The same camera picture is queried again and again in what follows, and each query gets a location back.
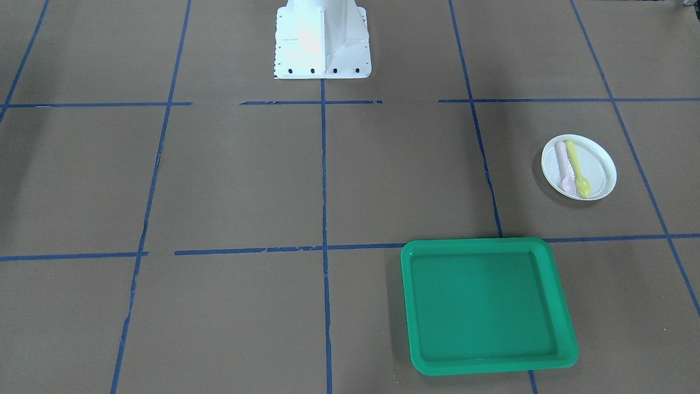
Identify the pink plastic spoon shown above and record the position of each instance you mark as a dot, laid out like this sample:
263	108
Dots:
567	181

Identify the white round plate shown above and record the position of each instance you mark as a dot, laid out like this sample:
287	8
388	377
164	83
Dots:
597	166

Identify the yellow plastic spoon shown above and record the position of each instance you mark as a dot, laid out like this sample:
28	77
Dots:
582	185

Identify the green plastic tray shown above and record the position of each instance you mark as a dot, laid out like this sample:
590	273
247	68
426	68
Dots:
478	306

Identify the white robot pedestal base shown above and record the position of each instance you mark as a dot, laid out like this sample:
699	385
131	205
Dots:
322	39

